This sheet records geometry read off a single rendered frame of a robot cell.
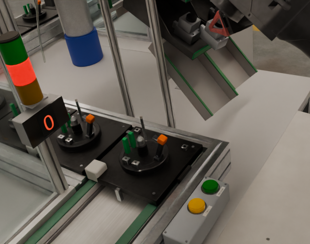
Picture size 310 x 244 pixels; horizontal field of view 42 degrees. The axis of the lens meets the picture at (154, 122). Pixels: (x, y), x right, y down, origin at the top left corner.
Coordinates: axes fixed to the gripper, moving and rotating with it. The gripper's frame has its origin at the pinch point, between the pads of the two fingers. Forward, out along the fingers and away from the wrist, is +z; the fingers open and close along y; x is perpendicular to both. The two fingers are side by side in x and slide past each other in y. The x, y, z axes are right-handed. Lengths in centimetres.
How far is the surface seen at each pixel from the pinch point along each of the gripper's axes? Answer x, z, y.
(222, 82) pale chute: 16.7, 13.7, -6.7
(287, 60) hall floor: 54, 142, -201
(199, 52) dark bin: 4.7, 5.0, 5.1
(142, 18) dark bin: -10.1, 17.5, 9.1
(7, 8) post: -44, 111, 11
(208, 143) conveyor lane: 30.0, 11.2, 9.2
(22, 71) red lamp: -8, 6, 51
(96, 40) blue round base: -15, 93, -15
